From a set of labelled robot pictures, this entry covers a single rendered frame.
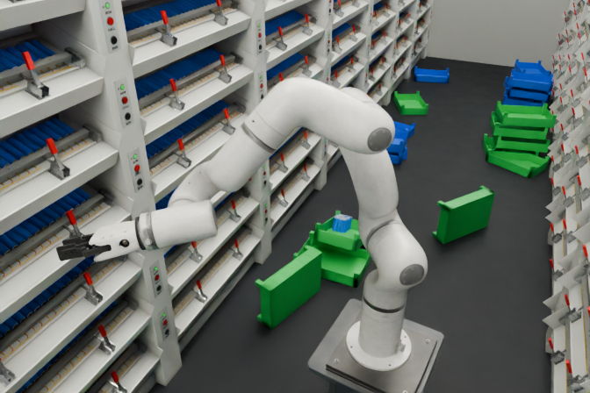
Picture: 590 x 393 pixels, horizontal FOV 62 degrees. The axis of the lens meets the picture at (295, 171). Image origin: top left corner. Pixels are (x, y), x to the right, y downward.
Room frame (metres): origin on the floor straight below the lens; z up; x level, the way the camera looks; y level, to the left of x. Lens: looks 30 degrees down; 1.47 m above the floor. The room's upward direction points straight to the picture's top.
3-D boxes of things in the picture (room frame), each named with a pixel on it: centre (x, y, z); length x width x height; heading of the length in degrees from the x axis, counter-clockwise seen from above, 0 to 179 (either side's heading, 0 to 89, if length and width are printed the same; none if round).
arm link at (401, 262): (0.99, -0.26, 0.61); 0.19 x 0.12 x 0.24; 15
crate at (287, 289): (1.48, 0.02, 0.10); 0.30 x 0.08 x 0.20; 138
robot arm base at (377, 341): (1.02, -0.25, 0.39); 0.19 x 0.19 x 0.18
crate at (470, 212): (1.99, -0.82, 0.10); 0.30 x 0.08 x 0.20; 120
